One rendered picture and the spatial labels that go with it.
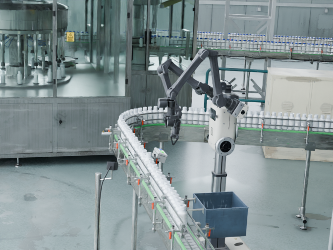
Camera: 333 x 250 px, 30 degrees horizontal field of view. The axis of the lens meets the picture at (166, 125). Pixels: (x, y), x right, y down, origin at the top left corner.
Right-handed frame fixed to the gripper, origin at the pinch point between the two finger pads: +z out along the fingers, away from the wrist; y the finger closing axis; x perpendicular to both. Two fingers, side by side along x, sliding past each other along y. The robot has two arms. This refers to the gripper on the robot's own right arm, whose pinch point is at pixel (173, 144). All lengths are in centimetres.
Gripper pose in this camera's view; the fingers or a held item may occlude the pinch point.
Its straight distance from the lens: 494.8
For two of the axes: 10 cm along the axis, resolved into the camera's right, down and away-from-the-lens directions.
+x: 9.8, 1.9, -0.1
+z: -1.9, 9.6, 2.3
